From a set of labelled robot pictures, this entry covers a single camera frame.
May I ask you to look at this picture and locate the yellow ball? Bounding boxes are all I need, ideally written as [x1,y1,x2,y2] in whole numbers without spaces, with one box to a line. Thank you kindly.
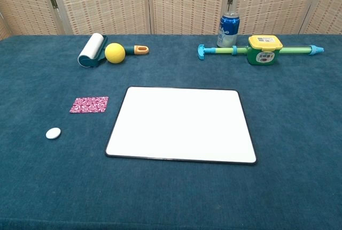
[104,42,126,64]

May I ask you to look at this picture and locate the white rectangular board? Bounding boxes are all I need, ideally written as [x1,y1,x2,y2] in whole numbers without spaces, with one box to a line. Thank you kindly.
[105,86,258,165]

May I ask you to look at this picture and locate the pink patterned small packet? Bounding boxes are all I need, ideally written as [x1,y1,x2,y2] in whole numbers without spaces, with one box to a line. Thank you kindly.
[69,96,110,114]

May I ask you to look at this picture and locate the white oval stone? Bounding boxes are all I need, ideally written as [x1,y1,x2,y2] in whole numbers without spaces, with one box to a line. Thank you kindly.
[45,127,61,140]

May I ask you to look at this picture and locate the green blue toy water pump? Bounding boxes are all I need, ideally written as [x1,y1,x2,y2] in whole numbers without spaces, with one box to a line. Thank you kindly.
[197,43,325,60]

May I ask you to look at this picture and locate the green box yellow lid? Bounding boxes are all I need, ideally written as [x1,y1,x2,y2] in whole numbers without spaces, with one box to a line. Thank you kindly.
[246,35,283,66]

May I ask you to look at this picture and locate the white lint roller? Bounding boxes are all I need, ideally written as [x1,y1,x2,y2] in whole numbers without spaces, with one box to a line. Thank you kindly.
[77,32,150,68]

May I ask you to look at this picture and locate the blue drink can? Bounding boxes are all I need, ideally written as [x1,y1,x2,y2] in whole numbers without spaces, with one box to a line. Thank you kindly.
[216,11,240,48]

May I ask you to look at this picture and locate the woven folding screen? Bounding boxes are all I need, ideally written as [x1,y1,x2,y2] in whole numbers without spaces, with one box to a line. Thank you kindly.
[0,0,342,41]

